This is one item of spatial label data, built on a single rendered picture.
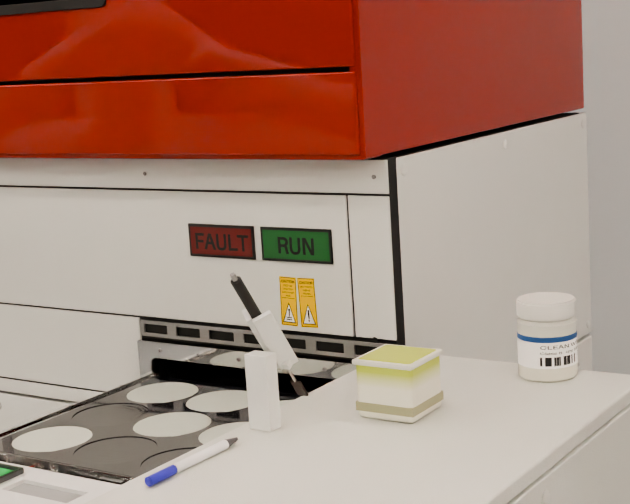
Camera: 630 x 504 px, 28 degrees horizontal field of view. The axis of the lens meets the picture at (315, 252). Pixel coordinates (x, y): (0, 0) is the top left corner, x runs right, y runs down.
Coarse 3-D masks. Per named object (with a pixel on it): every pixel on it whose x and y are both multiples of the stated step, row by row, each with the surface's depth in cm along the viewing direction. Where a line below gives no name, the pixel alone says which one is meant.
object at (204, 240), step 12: (192, 228) 182; (204, 228) 181; (216, 228) 180; (228, 228) 179; (192, 240) 183; (204, 240) 181; (216, 240) 180; (228, 240) 179; (240, 240) 178; (192, 252) 183; (204, 252) 182; (216, 252) 181; (228, 252) 179; (240, 252) 178
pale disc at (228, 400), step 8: (216, 392) 175; (224, 392) 175; (232, 392) 175; (240, 392) 175; (192, 400) 172; (200, 400) 172; (208, 400) 172; (216, 400) 172; (224, 400) 171; (232, 400) 171; (240, 400) 171; (192, 408) 169; (200, 408) 168; (208, 408) 168; (216, 408) 168; (224, 408) 168; (232, 408) 168; (240, 408) 167
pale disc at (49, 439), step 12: (36, 432) 163; (48, 432) 162; (60, 432) 162; (72, 432) 162; (84, 432) 161; (12, 444) 158; (24, 444) 158; (36, 444) 158; (48, 444) 157; (60, 444) 157; (72, 444) 157
